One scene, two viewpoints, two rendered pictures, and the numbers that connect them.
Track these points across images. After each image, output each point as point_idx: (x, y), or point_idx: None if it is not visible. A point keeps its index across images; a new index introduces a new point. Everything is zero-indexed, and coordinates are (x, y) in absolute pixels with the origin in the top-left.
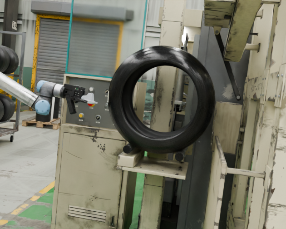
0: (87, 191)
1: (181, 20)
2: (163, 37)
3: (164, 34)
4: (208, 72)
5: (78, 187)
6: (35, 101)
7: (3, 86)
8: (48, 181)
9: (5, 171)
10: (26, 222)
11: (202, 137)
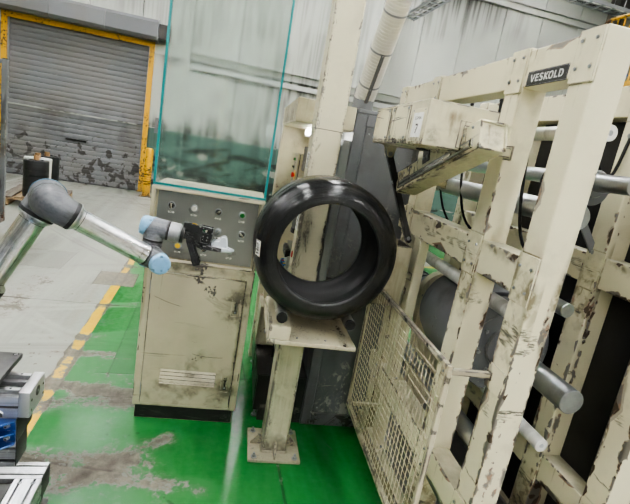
0: (188, 349)
1: (342, 130)
2: (316, 152)
3: (317, 147)
4: None
5: (175, 344)
6: (149, 256)
7: (99, 236)
8: (87, 312)
9: (8, 297)
10: (83, 390)
11: None
